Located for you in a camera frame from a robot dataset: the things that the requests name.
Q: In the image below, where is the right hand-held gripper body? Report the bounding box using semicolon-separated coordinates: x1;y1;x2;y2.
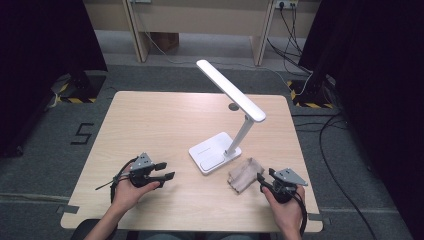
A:
268;168;308;204

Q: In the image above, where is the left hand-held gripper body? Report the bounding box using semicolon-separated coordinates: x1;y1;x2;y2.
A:
129;152;160;189

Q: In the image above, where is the beige waffle cloth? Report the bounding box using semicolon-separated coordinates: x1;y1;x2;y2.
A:
227;157;265;194

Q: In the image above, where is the brown cardboard box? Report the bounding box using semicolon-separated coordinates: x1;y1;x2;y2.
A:
149;32;180;54

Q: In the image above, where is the white power socket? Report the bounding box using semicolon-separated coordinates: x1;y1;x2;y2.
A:
274;0;299;10

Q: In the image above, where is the black stand base striped tape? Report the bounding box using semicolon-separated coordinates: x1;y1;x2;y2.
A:
287;73;336;110
49;71;107;104

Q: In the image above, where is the black curtain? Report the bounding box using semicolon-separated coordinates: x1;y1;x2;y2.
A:
298;0;424;240
0;0;109;158

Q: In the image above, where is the grey tape strip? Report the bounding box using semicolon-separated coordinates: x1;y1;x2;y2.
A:
56;204;81;215
307;213;332;225

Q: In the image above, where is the black hanging cable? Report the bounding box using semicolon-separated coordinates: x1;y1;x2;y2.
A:
266;6;314;76
278;6;304;56

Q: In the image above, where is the black cable tie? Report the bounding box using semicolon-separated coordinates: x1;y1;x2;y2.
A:
94;179;118;192

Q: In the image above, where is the right hand-held gripper black cable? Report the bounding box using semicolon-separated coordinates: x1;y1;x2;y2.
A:
289;189;309;238

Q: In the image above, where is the short white cable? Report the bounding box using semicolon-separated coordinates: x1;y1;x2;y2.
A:
294;71;315;97

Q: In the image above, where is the long black floor cable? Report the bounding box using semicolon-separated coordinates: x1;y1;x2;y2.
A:
318;113;379;240

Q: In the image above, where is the person's left hand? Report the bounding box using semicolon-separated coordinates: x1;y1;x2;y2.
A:
110;164;161;215

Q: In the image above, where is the person's right hand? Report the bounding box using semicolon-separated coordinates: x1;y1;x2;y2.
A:
261;184;306;233

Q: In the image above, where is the black looped floor cable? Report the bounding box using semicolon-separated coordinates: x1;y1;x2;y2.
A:
292;112;348;132

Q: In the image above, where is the white desk lamp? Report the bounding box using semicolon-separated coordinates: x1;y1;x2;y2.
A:
188;59;267;176

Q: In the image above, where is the beige office desk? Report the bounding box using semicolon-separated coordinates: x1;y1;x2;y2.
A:
83;0;323;67

